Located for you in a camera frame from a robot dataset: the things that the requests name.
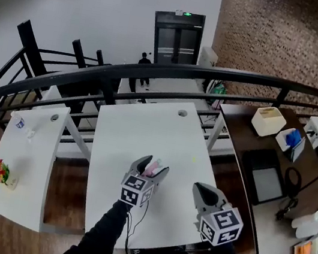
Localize dark wooden table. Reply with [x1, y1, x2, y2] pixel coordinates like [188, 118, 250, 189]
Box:
[193, 96, 318, 254]

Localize person's left forearm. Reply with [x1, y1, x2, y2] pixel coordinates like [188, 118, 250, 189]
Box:
[56, 190, 134, 254]

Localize grey tablet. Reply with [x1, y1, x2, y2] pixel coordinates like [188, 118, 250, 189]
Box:
[289, 135, 308, 165]

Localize white cabinet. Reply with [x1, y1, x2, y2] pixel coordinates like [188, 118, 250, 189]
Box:
[198, 45, 221, 69]

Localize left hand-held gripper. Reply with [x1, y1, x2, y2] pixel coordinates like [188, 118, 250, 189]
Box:
[117, 150, 172, 213]

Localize small white desk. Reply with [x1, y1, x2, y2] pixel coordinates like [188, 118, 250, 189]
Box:
[0, 95, 99, 240]

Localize black tray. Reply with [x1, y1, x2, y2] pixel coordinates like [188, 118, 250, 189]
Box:
[234, 144, 295, 211]

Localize potted pink flowers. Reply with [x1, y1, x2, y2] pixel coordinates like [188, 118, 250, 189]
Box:
[0, 156, 23, 192]

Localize cream storage box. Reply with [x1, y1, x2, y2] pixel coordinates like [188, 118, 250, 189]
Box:
[248, 103, 289, 141]

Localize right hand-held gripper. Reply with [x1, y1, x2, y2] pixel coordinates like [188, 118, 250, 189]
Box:
[184, 182, 249, 250]

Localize white box with blue cloth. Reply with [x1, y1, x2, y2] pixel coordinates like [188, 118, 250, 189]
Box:
[273, 126, 305, 156]

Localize green backpack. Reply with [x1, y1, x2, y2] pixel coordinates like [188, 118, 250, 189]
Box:
[208, 79, 227, 105]

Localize black stair posts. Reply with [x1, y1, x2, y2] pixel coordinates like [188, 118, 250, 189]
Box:
[8, 17, 111, 89]

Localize coiled black cable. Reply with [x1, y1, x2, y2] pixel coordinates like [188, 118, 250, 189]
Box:
[274, 165, 305, 225]

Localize black metal railing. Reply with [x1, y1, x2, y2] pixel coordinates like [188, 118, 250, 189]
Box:
[0, 28, 318, 184]

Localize small pink object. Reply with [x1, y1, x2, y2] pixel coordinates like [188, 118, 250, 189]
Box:
[141, 156, 164, 180]

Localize black double door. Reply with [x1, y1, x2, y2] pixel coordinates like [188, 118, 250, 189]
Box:
[146, 7, 207, 71]

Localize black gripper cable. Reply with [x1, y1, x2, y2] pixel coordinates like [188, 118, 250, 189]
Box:
[119, 196, 150, 254]

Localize small clear plastic item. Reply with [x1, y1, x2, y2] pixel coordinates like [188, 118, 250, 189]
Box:
[23, 128, 37, 143]

